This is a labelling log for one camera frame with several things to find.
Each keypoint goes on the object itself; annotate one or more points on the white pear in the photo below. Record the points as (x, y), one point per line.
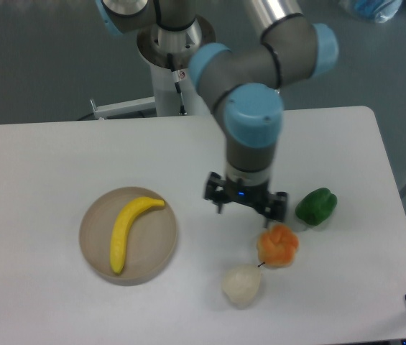
(241, 284)

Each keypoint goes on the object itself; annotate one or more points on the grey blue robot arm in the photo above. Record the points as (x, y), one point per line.
(193, 74)

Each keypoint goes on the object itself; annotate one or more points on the blue plastic bag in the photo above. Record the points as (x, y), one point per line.
(376, 11)

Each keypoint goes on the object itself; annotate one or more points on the yellow banana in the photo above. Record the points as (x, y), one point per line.
(122, 226)

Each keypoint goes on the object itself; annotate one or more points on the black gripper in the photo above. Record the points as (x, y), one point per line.
(272, 206)

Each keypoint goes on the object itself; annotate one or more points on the green bell pepper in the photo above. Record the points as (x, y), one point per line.
(316, 207)

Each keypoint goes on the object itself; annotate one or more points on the white frame bar left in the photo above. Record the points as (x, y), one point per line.
(123, 110)

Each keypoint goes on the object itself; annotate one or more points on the peeled orange mandarin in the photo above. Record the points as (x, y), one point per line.
(277, 246)

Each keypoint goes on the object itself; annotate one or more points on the beige round plate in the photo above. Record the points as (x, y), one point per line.
(150, 243)

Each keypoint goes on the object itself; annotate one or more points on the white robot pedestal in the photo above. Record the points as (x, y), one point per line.
(168, 54)

